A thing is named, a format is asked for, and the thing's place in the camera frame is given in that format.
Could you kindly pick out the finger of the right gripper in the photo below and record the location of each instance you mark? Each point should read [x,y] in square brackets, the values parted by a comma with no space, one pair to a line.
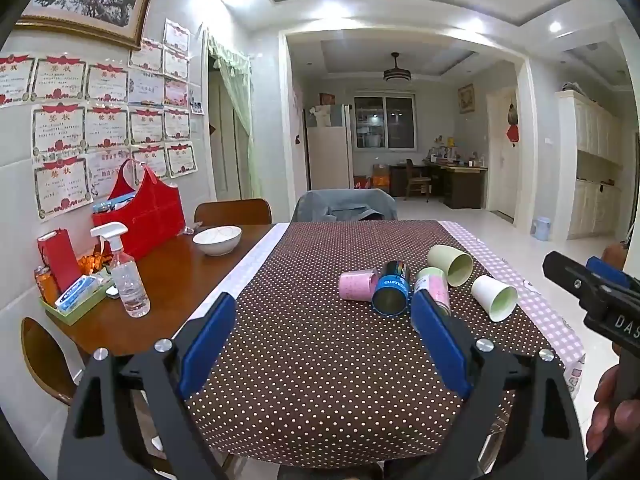
[612,311]

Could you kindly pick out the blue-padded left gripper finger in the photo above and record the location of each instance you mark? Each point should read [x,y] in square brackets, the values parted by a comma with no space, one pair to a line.
[102,437]

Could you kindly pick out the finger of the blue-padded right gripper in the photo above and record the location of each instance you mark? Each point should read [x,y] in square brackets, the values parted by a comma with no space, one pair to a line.
[542,438]

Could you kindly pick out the pale green cup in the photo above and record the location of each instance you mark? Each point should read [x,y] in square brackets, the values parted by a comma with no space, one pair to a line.
[456,265]

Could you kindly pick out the white paper cup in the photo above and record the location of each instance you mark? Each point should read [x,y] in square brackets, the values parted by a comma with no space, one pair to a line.
[498,299]

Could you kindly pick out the pink green clear-wrapped cup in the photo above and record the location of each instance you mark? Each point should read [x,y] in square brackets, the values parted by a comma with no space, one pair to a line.
[434,283]

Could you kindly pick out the person's right hand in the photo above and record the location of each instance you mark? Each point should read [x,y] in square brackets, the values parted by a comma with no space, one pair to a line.
[626,417]

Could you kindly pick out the light blue bin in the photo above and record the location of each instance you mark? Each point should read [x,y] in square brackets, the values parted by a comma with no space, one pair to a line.
[541,227]

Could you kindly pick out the wooden chair near left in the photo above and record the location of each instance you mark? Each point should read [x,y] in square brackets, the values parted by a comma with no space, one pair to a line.
[45,361]

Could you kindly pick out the green tray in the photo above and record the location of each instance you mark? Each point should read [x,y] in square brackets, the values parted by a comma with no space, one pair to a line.
[69,318]

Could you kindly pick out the white cabinet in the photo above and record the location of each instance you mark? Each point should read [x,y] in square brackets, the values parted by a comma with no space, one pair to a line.
[588,202]

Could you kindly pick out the clear spray bottle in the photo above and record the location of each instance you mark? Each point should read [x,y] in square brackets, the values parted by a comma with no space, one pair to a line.
[124,270]

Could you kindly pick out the blue white tissue pack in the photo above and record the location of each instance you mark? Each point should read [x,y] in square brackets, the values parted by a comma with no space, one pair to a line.
[78,292]

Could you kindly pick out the orange can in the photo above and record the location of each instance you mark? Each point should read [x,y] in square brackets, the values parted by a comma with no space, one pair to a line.
[46,284]

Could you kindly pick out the dark wooden desk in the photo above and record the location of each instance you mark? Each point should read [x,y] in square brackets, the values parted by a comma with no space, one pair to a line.
[458,187]

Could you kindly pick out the red envelope box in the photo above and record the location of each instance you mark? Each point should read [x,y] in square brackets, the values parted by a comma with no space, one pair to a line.
[57,253]

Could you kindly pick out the blue and black can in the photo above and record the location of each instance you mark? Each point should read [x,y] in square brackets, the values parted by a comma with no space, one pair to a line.
[391,294]

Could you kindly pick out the brown polka dot tablecloth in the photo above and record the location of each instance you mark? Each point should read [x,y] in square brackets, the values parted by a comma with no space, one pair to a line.
[308,379]

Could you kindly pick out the wooden desk chair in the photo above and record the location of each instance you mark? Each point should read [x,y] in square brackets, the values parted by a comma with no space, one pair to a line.
[415,181]

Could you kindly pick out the red tote bag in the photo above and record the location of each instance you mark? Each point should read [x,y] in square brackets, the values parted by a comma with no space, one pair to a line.
[153,216]

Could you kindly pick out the white ceramic bowl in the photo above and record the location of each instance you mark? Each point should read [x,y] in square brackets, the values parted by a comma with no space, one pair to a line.
[218,241]

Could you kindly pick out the wooden chair far side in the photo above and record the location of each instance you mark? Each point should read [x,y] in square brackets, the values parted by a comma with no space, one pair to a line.
[252,212]

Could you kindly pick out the grey cloth covered chair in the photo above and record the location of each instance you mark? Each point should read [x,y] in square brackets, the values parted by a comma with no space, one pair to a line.
[345,205]

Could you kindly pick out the ceiling fan lamp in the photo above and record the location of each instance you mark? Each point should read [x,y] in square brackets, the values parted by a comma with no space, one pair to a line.
[396,72]

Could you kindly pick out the white refrigerator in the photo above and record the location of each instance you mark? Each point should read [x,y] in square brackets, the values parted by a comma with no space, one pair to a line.
[329,147]

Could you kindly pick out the framed blossom painting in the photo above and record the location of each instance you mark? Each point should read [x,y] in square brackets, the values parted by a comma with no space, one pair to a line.
[118,22]

